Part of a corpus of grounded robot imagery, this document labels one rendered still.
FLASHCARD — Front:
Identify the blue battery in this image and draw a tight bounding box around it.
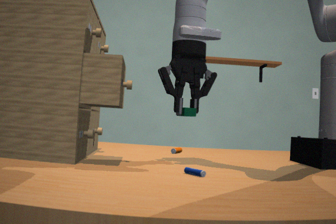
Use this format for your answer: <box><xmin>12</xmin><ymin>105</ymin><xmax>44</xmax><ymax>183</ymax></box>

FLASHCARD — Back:
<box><xmin>184</xmin><ymin>167</ymin><xmax>206</xmax><ymax>177</ymax></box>

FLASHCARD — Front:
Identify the orange battery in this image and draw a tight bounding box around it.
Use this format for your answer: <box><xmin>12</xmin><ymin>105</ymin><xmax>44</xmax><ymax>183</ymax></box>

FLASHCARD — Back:
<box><xmin>171</xmin><ymin>148</ymin><xmax>182</xmax><ymax>153</ymax></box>

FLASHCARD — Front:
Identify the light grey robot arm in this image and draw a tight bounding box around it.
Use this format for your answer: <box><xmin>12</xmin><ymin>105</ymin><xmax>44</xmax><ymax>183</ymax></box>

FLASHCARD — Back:
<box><xmin>172</xmin><ymin>0</ymin><xmax>336</xmax><ymax>139</ymax></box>

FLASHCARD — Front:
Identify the green battery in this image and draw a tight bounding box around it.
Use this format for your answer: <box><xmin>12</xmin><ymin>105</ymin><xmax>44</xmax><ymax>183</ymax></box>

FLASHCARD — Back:
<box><xmin>177</xmin><ymin>108</ymin><xmax>197</xmax><ymax>116</ymax></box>

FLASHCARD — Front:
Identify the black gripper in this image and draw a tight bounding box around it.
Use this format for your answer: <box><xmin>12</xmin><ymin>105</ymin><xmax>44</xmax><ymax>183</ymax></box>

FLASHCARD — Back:
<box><xmin>158</xmin><ymin>40</ymin><xmax>217</xmax><ymax>115</ymax></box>

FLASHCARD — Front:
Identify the wooden chest of drawers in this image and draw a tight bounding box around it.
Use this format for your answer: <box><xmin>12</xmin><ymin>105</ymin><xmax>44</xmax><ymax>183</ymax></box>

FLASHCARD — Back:
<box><xmin>0</xmin><ymin>0</ymin><xmax>106</xmax><ymax>165</ymax></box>

